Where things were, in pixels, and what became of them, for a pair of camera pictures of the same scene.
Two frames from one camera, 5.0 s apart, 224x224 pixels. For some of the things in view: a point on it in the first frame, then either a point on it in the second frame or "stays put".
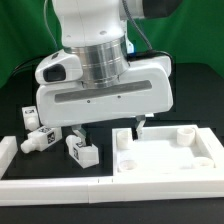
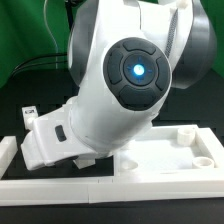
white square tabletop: [167, 150] stays put
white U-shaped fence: [101, 190] stays put
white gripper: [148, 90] to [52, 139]
